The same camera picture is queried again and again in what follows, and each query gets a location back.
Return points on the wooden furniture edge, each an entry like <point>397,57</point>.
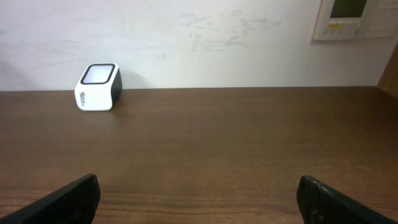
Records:
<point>388,80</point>

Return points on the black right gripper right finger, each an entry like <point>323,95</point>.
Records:
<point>321,204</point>

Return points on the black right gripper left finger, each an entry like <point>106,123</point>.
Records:
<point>76,202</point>

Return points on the white barcode scanner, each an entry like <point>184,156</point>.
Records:
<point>99,88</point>

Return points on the white wall control panel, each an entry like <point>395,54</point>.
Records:
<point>356,19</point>

